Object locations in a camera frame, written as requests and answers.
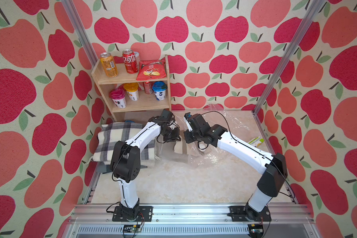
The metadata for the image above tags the red cola can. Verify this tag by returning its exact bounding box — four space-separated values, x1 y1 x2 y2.
123 49 138 74

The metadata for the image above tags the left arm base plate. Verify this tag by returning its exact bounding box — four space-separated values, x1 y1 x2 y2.
112 205 153 222

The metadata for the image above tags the cream grey plaid scarf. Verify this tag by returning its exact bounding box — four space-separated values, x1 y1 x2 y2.
93 121 157 164

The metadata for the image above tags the aluminium front rail frame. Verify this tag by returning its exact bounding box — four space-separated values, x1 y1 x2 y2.
61 203 321 238

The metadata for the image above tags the dark plaid grey scarf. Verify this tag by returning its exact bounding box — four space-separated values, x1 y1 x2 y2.
95 162 132 175

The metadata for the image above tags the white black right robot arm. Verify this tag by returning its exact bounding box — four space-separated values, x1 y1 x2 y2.
183 113 288 222

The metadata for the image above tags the wooden two-tier shelf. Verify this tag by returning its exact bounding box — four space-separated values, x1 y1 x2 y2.
91 55 173 131

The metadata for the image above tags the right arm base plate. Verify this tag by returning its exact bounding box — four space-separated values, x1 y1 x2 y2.
227 205 272 223

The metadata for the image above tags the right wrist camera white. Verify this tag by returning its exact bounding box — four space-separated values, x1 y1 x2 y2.
184 112 192 131

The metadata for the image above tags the orange soda can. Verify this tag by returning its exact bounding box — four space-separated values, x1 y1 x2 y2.
100 52 118 78

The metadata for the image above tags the small red can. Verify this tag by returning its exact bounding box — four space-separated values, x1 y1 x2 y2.
143 81 154 94

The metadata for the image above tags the yellow lid cup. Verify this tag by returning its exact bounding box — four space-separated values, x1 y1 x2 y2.
124 83 139 101

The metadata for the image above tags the blue lid cup on shelf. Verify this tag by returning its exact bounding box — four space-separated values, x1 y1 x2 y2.
152 81 167 101

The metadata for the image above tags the pink lid cup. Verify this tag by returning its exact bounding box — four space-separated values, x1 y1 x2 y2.
109 88 127 109

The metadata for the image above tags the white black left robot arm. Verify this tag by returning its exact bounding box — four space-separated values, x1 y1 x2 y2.
110 109 180 221

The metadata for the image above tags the clear plastic vacuum bag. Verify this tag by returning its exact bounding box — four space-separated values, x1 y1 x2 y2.
155 105 260 167

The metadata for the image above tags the green white small box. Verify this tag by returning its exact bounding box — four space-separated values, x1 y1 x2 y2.
248 136 264 147

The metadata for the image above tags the red chips bag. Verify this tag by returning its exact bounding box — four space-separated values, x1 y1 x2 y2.
136 59 167 81

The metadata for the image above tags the beige brown striped scarf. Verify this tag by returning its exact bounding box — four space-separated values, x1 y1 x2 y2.
174 140 205 156

